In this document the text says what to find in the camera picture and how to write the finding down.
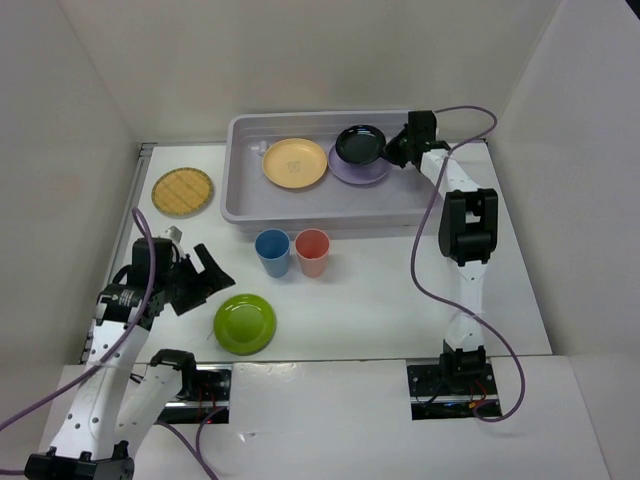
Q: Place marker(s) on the lavender plastic plate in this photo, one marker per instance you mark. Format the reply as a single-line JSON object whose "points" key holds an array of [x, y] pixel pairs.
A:
{"points": [[358, 175]]}

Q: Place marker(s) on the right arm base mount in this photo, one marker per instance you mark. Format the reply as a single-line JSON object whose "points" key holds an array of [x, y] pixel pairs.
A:
{"points": [[432, 398]]}

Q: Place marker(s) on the lavender plastic bin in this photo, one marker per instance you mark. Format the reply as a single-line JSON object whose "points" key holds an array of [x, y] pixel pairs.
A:
{"points": [[252, 202]]}

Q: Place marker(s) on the blue plastic cup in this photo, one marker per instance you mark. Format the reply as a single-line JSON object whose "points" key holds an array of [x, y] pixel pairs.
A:
{"points": [[273, 249]]}

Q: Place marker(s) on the coral plastic cup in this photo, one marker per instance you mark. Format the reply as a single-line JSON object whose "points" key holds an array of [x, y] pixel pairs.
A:
{"points": [[312, 248]]}

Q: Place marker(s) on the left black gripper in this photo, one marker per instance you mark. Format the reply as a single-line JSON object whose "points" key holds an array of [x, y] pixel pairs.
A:
{"points": [[206, 282]]}

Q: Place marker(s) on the green plate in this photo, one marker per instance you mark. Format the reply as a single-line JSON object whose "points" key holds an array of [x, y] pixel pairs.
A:
{"points": [[244, 324]]}

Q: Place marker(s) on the black plate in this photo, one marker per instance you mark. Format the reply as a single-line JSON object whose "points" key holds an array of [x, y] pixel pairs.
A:
{"points": [[360, 144]]}

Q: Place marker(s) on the woven bamboo round plate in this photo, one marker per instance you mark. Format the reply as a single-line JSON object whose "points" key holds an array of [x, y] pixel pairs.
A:
{"points": [[182, 192]]}

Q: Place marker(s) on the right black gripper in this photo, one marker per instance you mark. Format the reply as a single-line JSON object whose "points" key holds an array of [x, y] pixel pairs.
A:
{"points": [[389, 151]]}

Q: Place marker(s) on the orange plastic plate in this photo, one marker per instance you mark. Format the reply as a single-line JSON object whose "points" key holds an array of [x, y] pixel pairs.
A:
{"points": [[294, 163]]}

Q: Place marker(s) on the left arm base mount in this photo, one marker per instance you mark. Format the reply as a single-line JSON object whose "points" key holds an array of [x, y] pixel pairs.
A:
{"points": [[211, 391]]}

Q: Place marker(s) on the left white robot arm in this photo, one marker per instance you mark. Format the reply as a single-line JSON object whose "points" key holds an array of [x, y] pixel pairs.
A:
{"points": [[104, 427]]}

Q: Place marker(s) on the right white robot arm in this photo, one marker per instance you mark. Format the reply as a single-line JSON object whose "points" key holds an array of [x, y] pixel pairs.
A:
{"points": [[467, 237]]}

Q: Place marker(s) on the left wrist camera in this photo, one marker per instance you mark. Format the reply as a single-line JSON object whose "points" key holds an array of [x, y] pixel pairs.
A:
{"points": [[172, 233]]}

